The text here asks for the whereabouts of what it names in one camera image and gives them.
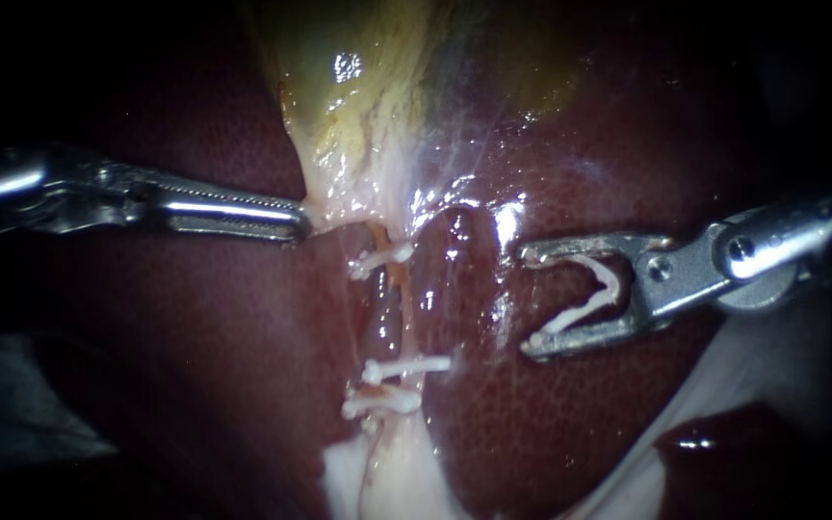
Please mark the thin tube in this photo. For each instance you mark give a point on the thin tube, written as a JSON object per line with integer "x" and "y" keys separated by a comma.
{"x": 396, "y": 318}

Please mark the dark red liver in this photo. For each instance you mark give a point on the dark red liver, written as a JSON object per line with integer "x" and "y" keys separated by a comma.
{"x": 596, "y": 440}

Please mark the left arm instrument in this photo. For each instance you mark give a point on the left arm instrument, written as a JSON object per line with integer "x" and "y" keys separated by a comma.
{"x": 62, "y": 191}

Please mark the gallbladder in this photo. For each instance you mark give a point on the gallbladder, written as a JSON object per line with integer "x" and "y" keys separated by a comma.
{"x": 358, "y": 94}

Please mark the right arm instrument jaw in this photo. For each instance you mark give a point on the right arm instrument jaw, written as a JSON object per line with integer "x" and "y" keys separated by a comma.
{"x": 604, "y": 243}
{"x": 596, "y": 335}

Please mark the white clip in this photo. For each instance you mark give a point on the white clip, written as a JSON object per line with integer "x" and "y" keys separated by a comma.
{"x": 383, "y": 403}
{"x": 405, "y": 367}
{"x": 376, "y": 260}
{"x": 609, "y": 285}

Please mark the right arm instrument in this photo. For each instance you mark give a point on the right arm instrument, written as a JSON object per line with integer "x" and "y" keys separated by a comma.
{"x": 770, "y": 249}

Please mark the left arm instrument jaw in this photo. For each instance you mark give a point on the left arm instrument jaw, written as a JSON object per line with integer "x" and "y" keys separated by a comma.
{"x": 243, "y": 220}
{"x": 235, "y": 193}

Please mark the pale fatty tissue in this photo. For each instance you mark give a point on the pale fatty tissue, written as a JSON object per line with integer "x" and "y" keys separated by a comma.
{"x": 394, "y": 477}
{"x": 719, "y": 404}

